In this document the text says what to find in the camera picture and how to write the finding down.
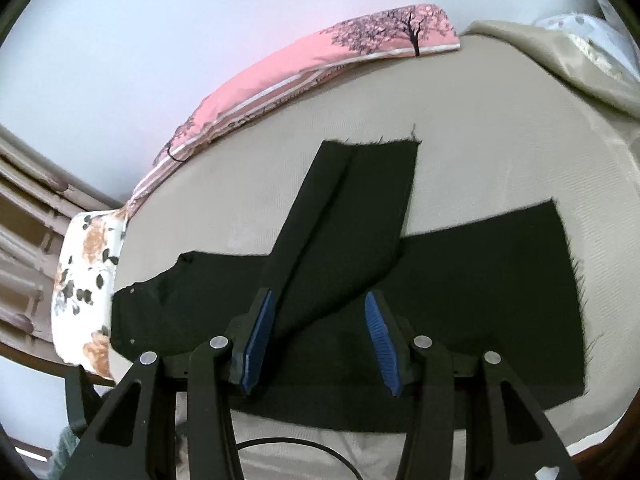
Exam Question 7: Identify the white dotted cloth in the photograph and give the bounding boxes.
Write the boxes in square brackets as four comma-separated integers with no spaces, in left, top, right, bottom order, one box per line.
[532,0,640,86]

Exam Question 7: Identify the white floral pillow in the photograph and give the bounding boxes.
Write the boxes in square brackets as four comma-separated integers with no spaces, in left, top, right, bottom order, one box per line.
[50,209,132,380]

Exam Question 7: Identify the black pants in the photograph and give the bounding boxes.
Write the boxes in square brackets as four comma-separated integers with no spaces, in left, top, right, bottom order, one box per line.
[109,137,590,433]

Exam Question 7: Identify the wooden bed frame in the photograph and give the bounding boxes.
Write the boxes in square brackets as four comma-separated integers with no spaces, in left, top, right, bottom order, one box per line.
[570,405,640,480]

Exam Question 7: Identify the beige satin cloth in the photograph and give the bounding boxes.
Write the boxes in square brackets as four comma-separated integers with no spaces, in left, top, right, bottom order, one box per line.
[467,19,640,121]

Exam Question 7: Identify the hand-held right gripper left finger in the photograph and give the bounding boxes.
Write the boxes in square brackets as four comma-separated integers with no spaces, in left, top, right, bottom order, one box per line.
[60,287,278,480]

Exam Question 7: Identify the black cable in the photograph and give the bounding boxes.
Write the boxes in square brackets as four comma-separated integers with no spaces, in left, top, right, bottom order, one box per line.
[234,437,366,480]

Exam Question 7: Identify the beige bed sheet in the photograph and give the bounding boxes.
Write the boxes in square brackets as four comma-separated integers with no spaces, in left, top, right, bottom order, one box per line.
[107,35,640,480]

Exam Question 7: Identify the grey-green clothing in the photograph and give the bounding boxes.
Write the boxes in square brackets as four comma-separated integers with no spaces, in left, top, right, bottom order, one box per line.
[47,425,82,480]

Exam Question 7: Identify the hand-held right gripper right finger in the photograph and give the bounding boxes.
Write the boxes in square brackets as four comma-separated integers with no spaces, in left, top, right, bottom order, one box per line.
[364,290,583,480]

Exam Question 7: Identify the wooden slatted headboard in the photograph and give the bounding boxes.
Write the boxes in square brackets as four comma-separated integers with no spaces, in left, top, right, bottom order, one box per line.
[0,125,126,386]

